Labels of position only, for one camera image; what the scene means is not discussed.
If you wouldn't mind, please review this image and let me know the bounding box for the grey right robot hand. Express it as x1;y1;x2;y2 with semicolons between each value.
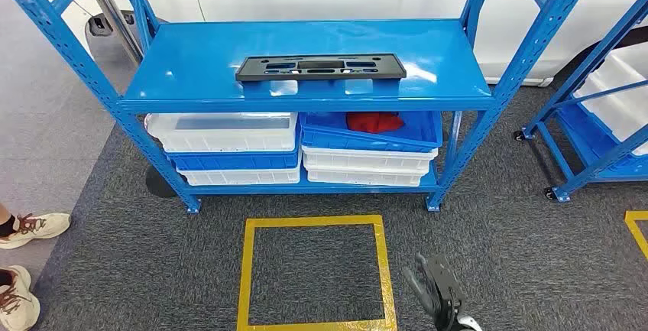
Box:
403;252;469;331

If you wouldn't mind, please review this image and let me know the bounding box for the black plastic frame part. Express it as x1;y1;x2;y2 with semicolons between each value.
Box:
235;53;407;85

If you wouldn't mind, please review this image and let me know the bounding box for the blue metal shelf rack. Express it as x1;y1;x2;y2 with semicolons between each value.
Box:
0;0;606;216

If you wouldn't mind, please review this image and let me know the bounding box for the red cloth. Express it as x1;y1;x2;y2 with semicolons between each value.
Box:
346;111;406;135

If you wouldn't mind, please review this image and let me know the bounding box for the blue plastic bin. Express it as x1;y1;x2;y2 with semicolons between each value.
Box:
300;111;444;154
556;103;648;180
166;136;303;172

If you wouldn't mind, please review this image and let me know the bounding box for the yellow floor tape square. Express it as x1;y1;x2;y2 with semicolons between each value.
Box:
236;214;398;331

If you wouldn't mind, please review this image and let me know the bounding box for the blue wheeled rack cart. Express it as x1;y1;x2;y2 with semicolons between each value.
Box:
514;0;648;203

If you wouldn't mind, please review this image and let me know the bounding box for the large white plastic bin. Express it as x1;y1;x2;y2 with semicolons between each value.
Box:
573;42;648;157

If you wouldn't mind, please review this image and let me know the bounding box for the black round base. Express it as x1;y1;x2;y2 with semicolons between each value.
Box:
145;165;179;199

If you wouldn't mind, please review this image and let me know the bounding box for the beige sneaker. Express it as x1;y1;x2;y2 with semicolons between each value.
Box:
0;265;41;331
0;212;72;250

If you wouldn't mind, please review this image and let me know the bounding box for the grey metal stand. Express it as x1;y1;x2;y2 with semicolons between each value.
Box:
86;0;145;63

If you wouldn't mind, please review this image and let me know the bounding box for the person's ankle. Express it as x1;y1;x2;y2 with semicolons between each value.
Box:
0;203;18;239

